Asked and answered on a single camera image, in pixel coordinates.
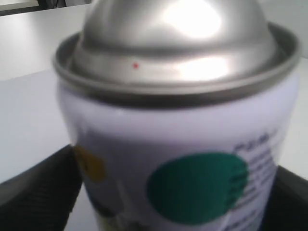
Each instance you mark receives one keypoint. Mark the white dotted spray paint can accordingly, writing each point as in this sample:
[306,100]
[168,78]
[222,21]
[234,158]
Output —
[177,111]

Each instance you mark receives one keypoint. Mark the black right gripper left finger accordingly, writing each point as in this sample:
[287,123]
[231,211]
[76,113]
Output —
[41,198]

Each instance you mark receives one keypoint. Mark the white paper sheet stack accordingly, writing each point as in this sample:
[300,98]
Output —
[31,125]

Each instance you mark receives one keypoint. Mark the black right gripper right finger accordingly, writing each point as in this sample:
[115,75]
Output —
[287,208]

